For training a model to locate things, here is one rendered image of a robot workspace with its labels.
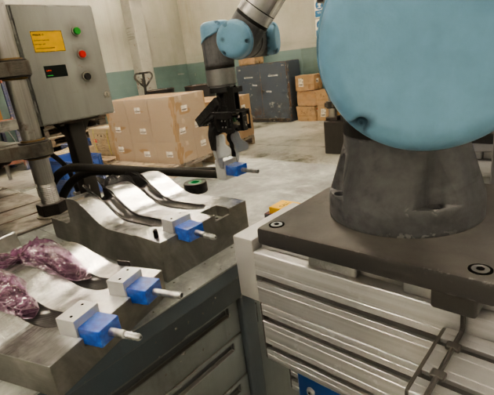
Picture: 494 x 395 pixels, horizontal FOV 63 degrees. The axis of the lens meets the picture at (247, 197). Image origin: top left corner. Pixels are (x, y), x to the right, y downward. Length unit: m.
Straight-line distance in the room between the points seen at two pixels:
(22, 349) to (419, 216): 0.56
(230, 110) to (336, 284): 0.68
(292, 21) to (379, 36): 8.06
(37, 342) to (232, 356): 0.52
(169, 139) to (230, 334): 3.98
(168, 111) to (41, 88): 3.23
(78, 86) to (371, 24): 1.52
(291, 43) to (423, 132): 8.08
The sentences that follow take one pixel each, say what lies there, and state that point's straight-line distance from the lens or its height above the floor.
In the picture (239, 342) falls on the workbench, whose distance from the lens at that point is 1.07.
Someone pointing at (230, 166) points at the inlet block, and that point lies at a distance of 1.08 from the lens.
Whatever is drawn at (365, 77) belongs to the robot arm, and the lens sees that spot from 0.22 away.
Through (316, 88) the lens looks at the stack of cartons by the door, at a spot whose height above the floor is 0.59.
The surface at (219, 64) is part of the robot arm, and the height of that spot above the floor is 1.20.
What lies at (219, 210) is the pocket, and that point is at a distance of 0.96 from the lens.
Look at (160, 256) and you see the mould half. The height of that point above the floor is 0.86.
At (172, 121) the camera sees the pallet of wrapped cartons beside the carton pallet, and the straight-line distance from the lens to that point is 4.76.
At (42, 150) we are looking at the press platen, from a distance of 1.46.
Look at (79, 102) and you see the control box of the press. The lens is 1.68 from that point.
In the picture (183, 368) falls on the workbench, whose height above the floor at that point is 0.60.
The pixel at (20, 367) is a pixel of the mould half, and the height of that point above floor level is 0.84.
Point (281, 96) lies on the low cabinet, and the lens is 7.88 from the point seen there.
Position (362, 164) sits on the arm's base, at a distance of 0.39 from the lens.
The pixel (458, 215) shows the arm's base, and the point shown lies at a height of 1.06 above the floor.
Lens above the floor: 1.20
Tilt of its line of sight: 19 degrees down
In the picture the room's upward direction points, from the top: 7 degrees counter-clockwise
